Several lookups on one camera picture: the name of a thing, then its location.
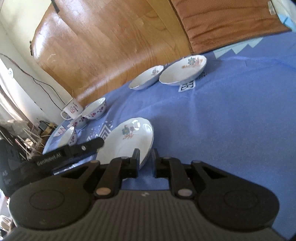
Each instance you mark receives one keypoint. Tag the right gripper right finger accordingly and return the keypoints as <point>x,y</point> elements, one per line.
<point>173,170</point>

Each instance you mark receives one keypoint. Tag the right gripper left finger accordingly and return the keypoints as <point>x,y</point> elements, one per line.
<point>117,170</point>

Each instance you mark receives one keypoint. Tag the cluttered side shelf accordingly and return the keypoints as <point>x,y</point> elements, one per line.
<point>28,140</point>

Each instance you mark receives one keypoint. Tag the blue patterned tablecloth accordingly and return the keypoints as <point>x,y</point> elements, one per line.
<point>238,116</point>

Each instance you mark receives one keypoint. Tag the white enamel mug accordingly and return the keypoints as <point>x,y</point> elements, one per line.
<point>71,110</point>

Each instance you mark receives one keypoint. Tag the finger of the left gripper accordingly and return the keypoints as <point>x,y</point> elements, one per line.
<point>91,146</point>

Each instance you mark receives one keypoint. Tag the floral plate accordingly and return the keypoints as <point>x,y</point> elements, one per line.
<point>183,71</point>
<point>147,78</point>
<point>135,133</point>

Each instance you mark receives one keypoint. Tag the red floral bowl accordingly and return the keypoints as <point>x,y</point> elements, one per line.
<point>68,138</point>
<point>78,123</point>
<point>95,110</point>

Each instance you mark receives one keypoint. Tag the floral plate back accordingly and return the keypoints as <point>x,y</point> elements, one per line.
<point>147,78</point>

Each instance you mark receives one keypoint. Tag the brown seat cushion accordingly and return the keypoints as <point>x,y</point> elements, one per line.
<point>213,24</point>

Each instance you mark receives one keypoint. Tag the wooden laminate board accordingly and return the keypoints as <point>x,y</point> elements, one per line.
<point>95,47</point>

